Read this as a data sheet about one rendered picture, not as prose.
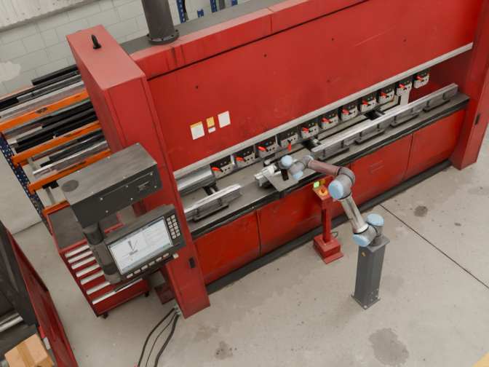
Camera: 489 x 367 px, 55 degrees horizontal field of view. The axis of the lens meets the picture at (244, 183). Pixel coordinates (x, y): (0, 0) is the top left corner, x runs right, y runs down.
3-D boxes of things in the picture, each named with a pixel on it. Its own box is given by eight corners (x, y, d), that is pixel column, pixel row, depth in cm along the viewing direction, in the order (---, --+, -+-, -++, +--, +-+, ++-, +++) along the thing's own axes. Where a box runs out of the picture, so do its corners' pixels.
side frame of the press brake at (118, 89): (185, 320, 404) (101, 89, 248) (150, 255, 461) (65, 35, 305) (211, 306, 411) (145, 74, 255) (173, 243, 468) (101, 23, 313)
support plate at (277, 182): (279, 191, 364) (279, 191, 364) (262, 173, 382) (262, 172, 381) (298, 183, 370) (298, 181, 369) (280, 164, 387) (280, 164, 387)
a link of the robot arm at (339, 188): (380, 236, 331) (348, 172, 315) (369, 250, 324) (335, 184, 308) (367, 235, 341) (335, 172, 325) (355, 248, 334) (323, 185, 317)
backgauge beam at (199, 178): (179, 199, 387) (177, 189, 380) (172, 189, 396) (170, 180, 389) (394, 101, 455) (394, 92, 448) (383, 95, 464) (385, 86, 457)
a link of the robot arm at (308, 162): (361, 166, 320) (304, 151, 352) (351, 175, 314) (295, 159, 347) (362, 180, 327) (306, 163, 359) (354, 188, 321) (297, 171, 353)
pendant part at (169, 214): (124, 282, 286) (105, 245, 261) (116, 270, 293) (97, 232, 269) (187, 246, 301) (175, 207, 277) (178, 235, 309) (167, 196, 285)
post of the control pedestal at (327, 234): (325, 243, 433) (326, 202, 396) (322, 239, 436) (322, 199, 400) (330, 241, 434) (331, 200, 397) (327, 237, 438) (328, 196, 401)
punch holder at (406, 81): (397, 97, 409) (399, 80, 398) (391, 92, 415) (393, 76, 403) (410, 90, 413) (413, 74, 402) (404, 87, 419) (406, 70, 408)
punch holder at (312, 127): (303, 139, 379) (302, 123, 368) (297, 134, 385) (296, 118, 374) (318, 132, 384) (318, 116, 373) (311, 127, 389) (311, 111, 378)
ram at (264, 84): (169, 181, 334) (140, 84, 280) (164, 175, 340) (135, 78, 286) (471, 48, 423) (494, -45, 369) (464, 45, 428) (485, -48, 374)
